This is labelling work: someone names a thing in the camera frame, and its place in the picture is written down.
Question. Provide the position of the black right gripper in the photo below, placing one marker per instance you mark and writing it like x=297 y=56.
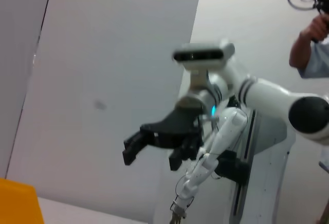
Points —
x=174 y=131

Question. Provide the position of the bystander forearm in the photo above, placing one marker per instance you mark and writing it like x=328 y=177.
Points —
x=299 y=54

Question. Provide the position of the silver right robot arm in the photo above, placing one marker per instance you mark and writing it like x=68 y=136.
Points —
x=270 y=95

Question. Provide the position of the bystander hand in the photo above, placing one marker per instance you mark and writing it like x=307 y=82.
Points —
x=317 y=28

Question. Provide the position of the yellow plastic bin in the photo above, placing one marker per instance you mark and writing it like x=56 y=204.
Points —
x=18 y=203

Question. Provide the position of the light blue shirt sleeve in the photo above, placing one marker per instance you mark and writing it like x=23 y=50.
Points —
x=318 y=62

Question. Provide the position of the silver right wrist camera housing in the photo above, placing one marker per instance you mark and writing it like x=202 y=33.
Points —
x=203 y=54

